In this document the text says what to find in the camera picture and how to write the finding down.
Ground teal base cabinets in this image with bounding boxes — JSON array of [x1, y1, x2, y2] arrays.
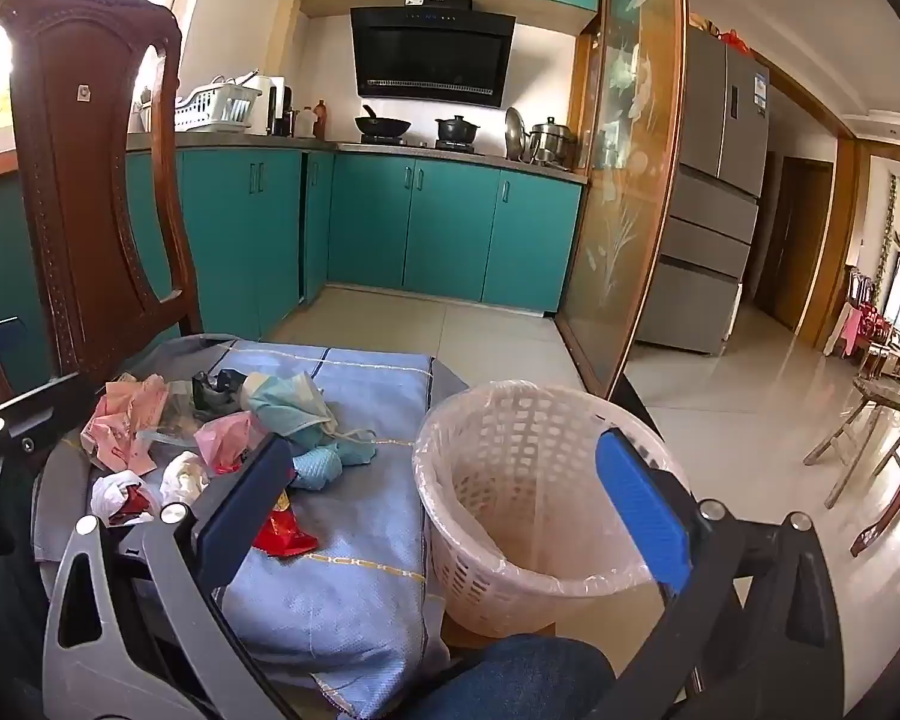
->
[[0, 146, 587, 391]]

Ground steel stock pot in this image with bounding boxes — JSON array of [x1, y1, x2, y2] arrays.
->
[[528, 118, 578, 167]]

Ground pink covered chairs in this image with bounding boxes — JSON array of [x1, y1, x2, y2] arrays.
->
[[842, 268, 895, 361]]

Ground white and red crumpled wrapper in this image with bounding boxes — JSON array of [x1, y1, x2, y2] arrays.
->
[[90, 469, 160, 526]]

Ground black cooking pot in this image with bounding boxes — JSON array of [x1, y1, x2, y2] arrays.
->
[[435, 115, 480, 148]]

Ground wooden bench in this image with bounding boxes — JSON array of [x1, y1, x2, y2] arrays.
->
[[802, 373, 900, 511]]

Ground black crumpled bag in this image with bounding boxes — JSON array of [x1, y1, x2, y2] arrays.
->
[[191, 369, 245, 413]]

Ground red snack wrapper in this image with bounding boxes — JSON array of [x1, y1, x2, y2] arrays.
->
[[251, 487, 320, 558]]

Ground etched glass sliding door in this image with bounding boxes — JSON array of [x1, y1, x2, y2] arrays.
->
[[555, 0, 688, 400]]

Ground black wok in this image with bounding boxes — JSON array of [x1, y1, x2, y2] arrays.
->
[[355, 106, 413, 142]]

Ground grey kitchen countertop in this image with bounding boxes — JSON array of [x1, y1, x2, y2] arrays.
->
[[126, 131, 590, 185]]

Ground gas stove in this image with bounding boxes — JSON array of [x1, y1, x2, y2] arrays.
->
[[358, 136, 490, 156]]

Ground silver refrigerator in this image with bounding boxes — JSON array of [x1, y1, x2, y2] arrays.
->
[[634, 22, 770, 357]]

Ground black thermos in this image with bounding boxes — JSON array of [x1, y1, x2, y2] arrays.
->
[[270, 86, 296, 137]]

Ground pink printed wrapper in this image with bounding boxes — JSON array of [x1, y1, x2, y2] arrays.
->
[[81, 373, 170, 475]]

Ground blue woven tablecloth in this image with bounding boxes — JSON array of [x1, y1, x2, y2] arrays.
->
[[34, 334, 470, 717]]

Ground pink plastic bag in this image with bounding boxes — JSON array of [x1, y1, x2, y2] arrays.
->
[[195, 411, 271, 475]]

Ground white kitchen appliance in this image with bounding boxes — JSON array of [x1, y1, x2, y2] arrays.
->
[[244, 75, 286, 136]]

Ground brown wooden door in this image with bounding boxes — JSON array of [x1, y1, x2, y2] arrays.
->
[[754, 156, 835, 332]]

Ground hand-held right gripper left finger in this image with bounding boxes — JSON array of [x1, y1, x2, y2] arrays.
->
[[41, 433, 301, 720]]

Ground white crumpled tissue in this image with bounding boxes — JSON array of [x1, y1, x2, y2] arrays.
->
[[159, 450, 211, 505]]

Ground person's leg in jeans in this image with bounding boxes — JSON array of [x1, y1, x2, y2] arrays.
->
[[401, 634, 617, 720]]

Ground white dish rack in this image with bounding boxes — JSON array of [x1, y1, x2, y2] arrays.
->
[[174, 77, 263, 133]]

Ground carved wooden chair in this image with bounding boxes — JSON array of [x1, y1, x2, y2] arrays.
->
[[0, 0, 203, 421]]

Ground blue face mask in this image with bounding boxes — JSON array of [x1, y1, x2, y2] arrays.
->
[[291, 433, 380, 493], [251, 373, 338, 440]]

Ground steel pot lid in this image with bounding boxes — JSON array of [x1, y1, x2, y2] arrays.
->
[[504, 106, 528, 163]]

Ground clear plastic bag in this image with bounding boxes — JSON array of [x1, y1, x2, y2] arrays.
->
[[139, 382, 220, 452]]

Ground black range hood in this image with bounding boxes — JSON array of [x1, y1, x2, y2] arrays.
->
[[350, 0, 516, 109]]

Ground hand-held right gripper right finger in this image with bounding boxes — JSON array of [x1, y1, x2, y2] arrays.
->
[[596, 427, 845, 720]]

